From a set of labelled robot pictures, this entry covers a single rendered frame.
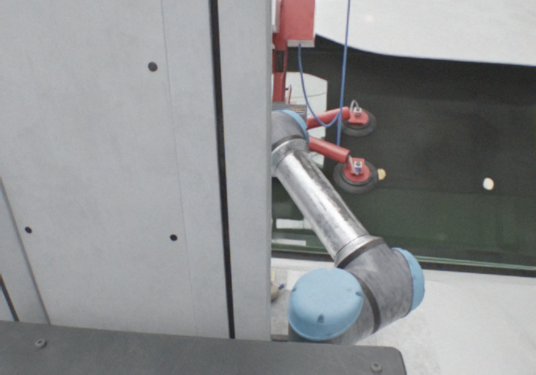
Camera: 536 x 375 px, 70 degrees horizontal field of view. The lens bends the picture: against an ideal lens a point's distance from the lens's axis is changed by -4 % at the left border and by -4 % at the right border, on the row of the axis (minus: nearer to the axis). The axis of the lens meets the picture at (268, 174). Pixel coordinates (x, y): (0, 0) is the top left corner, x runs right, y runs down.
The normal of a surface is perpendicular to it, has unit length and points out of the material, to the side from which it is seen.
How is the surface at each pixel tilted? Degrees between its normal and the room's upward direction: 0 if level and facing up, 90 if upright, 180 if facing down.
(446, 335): 5
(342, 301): 7
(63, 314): 90
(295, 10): 73
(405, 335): 0
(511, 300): 42
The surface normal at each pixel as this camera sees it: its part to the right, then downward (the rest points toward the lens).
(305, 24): -0.15, 0.15
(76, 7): -0.07, 0.44
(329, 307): -0.11, -0.86
